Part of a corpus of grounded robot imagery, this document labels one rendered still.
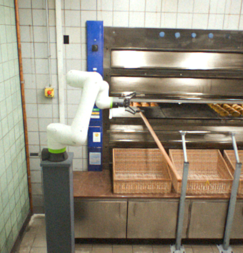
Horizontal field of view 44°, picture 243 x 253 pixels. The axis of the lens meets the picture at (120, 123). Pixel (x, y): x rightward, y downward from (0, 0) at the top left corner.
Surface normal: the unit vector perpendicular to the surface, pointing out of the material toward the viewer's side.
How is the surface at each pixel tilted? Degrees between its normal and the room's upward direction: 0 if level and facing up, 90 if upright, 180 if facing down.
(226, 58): 70
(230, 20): 90
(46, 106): 90
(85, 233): 90
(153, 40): 90
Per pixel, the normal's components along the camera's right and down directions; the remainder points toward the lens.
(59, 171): 0.04, 0.30
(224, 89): 0.03, -0.04
